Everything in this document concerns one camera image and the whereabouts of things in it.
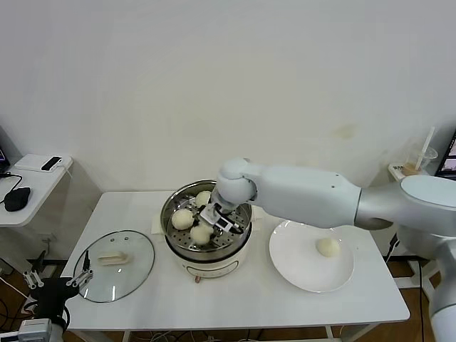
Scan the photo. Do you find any white drinking straw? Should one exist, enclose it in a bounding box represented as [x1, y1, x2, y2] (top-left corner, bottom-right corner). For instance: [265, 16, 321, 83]
[415, 127, 436, 168]

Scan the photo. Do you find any white floor cable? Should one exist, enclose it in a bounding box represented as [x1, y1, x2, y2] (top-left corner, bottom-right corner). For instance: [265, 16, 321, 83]
[0, 276, 36, 304]

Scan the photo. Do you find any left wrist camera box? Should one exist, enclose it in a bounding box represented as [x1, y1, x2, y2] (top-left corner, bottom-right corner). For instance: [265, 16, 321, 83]
[17, 318, 53, 339]

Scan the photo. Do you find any laptop beside black mouse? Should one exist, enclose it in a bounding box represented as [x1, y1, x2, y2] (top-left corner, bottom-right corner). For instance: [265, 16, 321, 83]
[0, 126, 11, 177]

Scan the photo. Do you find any glass lid with cream handle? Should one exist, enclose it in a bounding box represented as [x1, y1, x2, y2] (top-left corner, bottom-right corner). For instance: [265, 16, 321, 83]
[73, 230, 156, 304]

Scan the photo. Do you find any black mouse cable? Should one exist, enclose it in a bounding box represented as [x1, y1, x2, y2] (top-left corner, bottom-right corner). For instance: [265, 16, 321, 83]
[0, 172, 23, 207]

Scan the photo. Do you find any black computer mouse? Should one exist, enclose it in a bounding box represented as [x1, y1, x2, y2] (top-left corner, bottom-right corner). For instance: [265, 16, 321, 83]
[3, 187, 31, 213]

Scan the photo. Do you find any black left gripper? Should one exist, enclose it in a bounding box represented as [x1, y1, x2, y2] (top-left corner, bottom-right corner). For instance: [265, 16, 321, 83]
[23, 249, 94, 314]

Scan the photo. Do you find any clear plastic drink cup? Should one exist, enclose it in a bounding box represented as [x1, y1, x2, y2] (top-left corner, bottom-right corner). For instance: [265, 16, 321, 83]
[401, 145, 438, 176]

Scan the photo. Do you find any cream electric cooker pot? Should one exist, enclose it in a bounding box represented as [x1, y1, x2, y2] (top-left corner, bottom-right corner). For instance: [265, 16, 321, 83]
[151, 208, 265, 284]

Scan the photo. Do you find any black white smartphone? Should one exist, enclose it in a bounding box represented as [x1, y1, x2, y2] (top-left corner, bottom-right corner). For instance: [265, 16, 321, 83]
[41, 157, 63, 172]

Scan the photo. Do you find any white steamed baozi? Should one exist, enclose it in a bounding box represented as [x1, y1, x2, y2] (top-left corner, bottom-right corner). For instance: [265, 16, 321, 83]
[171, 209, 195, 231]
[316, 237, 341, 258]
[195, 190, 214, 208]
[190, 224, 214, 247]

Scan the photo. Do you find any white side table with mouse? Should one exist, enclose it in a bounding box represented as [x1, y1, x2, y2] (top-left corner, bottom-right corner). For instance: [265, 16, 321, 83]
[0, 154, 104, 315]

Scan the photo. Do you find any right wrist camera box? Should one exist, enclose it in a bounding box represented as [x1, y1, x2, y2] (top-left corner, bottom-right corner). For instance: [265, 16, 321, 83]
[217, 217, 239, 233]

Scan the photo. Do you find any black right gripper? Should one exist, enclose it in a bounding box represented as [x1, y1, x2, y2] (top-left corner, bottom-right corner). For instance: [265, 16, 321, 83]
[191, 194, 235, 240]

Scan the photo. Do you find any white side table with cup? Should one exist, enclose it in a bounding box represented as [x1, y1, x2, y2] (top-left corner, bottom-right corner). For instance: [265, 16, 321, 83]
[370, 162, 446, 309]

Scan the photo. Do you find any stainless steel steamer basket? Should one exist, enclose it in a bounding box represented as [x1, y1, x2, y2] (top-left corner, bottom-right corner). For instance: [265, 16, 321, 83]
[159, 180, 253, 261]

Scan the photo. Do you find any laptop beside drink cup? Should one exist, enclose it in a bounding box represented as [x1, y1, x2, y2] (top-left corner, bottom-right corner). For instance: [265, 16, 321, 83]
[435, 126, 456, 176]

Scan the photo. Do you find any black laptop power cable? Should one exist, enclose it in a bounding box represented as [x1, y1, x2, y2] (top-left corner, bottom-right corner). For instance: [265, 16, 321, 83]
[385, 231, 425, 296]

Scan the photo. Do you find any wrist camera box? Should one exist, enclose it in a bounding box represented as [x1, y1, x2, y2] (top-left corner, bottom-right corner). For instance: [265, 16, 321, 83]
[217, 217, 239, 233]
[17, 318, 53, 339]

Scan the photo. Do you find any white round plate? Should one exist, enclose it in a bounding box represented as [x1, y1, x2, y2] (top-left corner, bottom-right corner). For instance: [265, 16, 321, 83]
[269, 219, 356, 294]

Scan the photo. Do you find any white wall power socket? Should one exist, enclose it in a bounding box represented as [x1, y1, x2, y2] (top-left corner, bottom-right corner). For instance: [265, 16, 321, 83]
[38, 233, 58, 250]

